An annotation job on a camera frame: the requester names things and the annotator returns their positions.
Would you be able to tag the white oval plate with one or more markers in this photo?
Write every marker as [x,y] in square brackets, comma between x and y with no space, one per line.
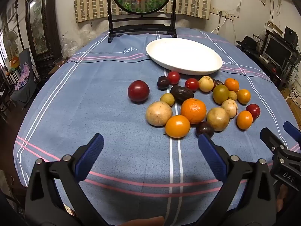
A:
[183,54]

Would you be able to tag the clear plastic bag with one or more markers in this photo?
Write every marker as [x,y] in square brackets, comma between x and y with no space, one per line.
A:
[69,48]

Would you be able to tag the dark brown water chestnut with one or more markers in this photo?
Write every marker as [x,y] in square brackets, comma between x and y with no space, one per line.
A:
[217,82]
[181,94]

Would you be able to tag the pale yellow guava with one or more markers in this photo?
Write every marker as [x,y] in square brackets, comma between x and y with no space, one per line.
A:
[206,83]

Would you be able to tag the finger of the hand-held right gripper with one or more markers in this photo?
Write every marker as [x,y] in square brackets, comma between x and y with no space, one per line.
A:
[291,128]
[270,139]

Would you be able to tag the green-brown plum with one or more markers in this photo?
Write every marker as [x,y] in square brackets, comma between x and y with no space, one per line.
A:
[220,93]

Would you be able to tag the white bucket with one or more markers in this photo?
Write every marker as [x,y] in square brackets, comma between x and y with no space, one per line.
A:
[296,89]

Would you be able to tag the computer monitor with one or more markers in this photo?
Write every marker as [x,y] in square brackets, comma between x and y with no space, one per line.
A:
[277,49]

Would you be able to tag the dark blue chair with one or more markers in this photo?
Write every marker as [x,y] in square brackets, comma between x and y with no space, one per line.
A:
[25,56]

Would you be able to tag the blue striped tablecloth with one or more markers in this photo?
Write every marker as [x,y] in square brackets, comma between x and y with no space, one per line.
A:
[105,113]

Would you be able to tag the brownish tan passion fruit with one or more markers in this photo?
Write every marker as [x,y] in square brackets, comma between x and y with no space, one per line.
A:
[218,119]

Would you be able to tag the white standing fan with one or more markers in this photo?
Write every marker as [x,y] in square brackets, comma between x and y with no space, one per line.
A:
[10,38]

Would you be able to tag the pale spotted guava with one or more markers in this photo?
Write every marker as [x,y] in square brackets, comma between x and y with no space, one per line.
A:
[230,107]

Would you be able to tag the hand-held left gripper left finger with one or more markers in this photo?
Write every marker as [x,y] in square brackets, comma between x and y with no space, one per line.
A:
[93,150]

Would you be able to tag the person's right hand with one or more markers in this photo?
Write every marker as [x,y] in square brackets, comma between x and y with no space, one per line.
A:
[281,197]

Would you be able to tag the white power strip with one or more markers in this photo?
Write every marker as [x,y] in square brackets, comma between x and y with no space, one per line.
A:
[225,16]

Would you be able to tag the large tan passion fruit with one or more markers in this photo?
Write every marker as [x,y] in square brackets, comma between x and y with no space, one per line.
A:
[159,113]

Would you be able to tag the large dark red plum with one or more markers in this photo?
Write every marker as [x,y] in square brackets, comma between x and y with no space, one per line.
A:
[138,91]

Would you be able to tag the yellow-orange tomato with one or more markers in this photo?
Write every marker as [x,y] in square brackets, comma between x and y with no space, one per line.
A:
[243,96]

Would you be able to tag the smooth orange tomato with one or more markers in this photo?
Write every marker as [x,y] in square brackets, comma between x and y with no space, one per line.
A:
[177,126]
[244,119]

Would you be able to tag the yellow-green longan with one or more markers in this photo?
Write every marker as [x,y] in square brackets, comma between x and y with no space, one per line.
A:
[233,96]
[167,98]

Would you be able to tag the black speaker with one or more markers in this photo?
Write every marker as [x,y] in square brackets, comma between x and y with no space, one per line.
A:
[290,35]

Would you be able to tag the purple cloth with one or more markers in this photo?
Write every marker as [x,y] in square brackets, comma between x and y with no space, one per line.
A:
[23,75]

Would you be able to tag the large orange mandarin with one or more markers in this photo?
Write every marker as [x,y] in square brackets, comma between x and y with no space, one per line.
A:
[193,110]

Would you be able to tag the dark wood framed painting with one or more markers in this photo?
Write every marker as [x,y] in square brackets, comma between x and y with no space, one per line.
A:
[37,23]

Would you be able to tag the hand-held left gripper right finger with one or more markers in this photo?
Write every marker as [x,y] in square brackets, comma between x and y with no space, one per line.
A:
[209,153]

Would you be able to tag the striped beige curtain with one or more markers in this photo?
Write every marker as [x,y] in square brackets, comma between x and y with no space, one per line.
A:
[192,0]

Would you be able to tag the red cherry tomato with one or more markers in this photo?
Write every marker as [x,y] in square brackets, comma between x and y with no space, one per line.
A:
[192,84]
[173,77]

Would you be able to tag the small dark red plum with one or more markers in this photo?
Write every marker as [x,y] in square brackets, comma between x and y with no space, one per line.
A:
[254,111]

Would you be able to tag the black hat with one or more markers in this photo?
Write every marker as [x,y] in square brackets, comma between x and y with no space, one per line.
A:
[249,42]

